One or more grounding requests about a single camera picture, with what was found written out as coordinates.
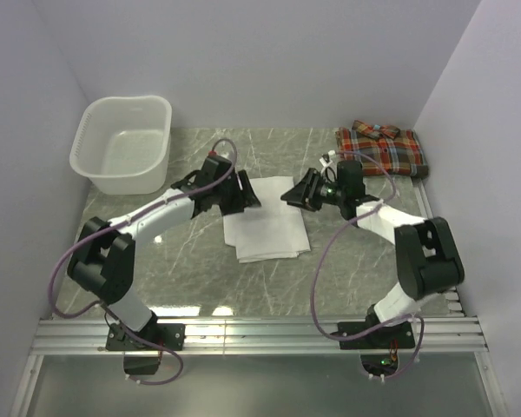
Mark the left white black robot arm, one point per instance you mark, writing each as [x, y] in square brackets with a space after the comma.
[104, 260]

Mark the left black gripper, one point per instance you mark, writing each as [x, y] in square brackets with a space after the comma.
[245, 197]

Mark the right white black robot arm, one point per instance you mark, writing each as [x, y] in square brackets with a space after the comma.
[426, 255]

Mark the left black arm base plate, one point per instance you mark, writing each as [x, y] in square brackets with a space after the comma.
[144, 351]

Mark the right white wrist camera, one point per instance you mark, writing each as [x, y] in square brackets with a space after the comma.
[326, 160]

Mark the plaid flannel shirt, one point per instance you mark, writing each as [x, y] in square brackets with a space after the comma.
[397, 151]

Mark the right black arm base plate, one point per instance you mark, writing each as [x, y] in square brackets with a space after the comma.
[379, 356]

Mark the white plastic laundry basket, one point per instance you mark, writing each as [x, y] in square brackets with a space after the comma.
[122, 144]

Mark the white long sleeve shirt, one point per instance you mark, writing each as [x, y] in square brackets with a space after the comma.
[275, 230]

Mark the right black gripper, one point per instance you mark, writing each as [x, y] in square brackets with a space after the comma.
[304, 195]

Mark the aluminium mounting rail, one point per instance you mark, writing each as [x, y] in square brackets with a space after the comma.
[276, 335]

